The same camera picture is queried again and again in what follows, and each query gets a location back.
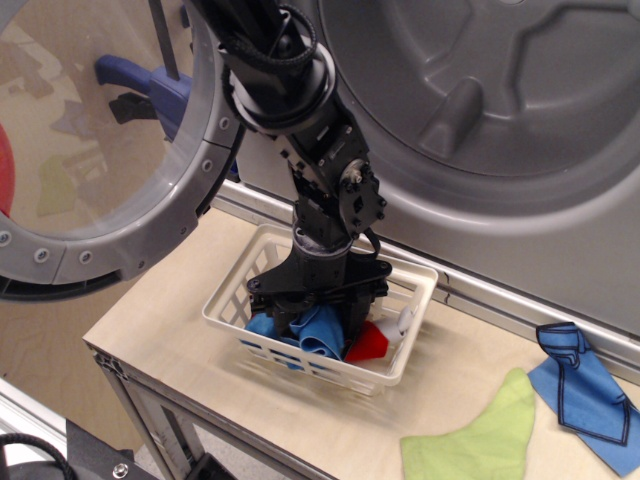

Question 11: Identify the grey toy washing machine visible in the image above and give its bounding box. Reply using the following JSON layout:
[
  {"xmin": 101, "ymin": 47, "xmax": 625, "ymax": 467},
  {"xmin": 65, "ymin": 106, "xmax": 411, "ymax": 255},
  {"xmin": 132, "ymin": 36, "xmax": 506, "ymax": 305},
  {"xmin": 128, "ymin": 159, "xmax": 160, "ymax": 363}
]
[{"xmin": 209, "ymin": 0, "xmax": 640, "ymax": 386}]

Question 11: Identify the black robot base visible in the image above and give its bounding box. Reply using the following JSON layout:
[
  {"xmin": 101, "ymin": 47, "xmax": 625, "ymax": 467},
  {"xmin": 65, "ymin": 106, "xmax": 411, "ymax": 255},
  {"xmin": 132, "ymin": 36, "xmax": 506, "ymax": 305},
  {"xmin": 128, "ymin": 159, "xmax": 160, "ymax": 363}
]
[{"xmin": 1, "ymin": 423, "xmax": 156, "ymax": 479}]

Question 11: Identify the red felt cloth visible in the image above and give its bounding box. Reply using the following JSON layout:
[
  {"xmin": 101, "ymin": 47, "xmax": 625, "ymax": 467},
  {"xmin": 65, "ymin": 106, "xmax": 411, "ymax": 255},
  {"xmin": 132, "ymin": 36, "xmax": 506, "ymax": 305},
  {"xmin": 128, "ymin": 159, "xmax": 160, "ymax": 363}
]
[{"xmin": 344, "ymin": 321, "xmax": 390, "ymax": 363}]

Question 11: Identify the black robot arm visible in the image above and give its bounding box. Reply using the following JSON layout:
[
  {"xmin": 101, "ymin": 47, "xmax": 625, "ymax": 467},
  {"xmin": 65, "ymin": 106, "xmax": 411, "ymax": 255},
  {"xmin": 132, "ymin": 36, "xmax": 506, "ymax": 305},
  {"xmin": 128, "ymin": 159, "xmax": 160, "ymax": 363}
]
[{"xmin": 196, "ymin": 1, "xmax": 391, "ymax": 342}]

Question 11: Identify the light green felt cloth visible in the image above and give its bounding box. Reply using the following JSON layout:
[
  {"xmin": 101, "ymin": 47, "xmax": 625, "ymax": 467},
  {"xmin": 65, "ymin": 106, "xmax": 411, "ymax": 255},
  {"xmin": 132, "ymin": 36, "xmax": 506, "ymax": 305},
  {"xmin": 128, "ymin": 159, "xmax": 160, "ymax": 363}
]
[{"xmin": 400, "ymin": 368, "xmax": 535, "ymax": 479}]

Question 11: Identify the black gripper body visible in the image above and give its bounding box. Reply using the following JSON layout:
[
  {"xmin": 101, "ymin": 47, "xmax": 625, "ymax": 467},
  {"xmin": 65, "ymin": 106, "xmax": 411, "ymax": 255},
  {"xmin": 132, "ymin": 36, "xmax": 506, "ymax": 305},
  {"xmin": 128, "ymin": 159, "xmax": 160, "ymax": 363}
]
[{"xmin": 247, "ymin": 248, "xmax": 391, "ymax": 313}]

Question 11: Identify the black sleeved cable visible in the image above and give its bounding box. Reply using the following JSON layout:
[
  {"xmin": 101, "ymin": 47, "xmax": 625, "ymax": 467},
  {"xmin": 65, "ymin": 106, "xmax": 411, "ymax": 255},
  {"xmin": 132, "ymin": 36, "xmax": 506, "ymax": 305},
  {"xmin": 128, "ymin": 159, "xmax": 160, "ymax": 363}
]
[{"xmin": 0, "ymin": 432, "xmax": 74, "ymax": 480}]

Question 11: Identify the blue bar clamp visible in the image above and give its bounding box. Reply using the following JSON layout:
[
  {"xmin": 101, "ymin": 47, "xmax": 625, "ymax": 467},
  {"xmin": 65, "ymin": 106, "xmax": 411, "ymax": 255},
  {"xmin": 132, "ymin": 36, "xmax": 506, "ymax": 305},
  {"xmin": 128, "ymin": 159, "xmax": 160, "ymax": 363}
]
[{"xmin": 93, "ymin": 0, "xmax": 193, "ymax": 143}]

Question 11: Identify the red round object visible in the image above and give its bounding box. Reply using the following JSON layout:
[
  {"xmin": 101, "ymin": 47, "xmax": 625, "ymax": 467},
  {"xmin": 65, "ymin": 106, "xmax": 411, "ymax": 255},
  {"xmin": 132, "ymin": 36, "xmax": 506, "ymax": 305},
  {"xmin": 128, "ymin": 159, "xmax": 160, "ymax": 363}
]
[{"xmin": 0, "ymin": 127, "xmax": 15, "ymax": 217}]

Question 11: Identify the plain blue felt cloth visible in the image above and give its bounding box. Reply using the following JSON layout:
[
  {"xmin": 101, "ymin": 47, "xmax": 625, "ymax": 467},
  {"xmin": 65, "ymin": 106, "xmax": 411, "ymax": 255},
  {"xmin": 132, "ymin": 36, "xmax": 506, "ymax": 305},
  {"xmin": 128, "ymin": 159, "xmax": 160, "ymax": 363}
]
[{"xmin": 245, "ymin": 305, "xmax": 345, "ymax": 361}]

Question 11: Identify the blue stitched felt shirt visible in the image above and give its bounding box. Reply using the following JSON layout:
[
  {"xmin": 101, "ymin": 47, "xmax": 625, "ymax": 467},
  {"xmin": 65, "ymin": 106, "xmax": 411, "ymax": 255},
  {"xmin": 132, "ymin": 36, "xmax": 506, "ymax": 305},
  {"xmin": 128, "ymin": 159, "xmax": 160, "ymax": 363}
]
[{"xmin": 529, "ymin": 322, "xmax": 639, "ymax": 477}]

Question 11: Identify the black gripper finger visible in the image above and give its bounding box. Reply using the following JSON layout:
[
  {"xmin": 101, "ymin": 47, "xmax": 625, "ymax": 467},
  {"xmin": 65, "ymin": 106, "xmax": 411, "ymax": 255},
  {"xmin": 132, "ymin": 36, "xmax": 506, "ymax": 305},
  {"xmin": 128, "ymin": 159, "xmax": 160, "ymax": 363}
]
[
  {"xmin": 272, "ymin": 305, "xmax": 300, "ymax": 337},
  {"xmin": 341, "ymin": 296, "xmax": 372, "ymax": 341}
]

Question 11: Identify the white felt cloth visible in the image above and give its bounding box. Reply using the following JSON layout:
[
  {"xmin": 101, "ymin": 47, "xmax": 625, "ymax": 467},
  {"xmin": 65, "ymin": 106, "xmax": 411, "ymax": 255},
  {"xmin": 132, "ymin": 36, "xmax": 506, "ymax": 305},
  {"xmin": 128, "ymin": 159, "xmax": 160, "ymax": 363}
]
[{"xmin": 374, "ymin": 306, "xmax": 414, "ymax": 345}]

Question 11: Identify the aluminium table frame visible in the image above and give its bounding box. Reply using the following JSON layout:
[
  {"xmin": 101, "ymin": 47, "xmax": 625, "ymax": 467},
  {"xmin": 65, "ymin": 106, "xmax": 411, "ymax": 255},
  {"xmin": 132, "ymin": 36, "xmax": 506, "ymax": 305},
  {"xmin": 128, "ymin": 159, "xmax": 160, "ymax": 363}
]
[{"xmin": 88, "ymin": 344, "xmax": 331, "ymax": 479}]

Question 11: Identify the round grey machine door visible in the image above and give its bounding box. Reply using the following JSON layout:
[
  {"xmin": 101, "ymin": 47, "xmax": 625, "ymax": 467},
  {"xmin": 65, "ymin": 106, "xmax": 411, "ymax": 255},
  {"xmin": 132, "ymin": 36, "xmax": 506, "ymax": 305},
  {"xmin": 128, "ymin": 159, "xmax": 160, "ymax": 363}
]
[{"xmin": 1, "ymin": 1, "xmax": 242, "ymax": 303}]

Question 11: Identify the white plastic laundry basket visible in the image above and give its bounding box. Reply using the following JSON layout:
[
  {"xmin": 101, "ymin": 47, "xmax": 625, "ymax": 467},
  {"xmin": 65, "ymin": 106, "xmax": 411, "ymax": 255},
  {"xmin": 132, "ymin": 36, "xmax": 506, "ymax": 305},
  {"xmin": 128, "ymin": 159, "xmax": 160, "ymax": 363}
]
[{"xmin": 202, "ymin": 225, "xmax": 438, "ymax": 396}]

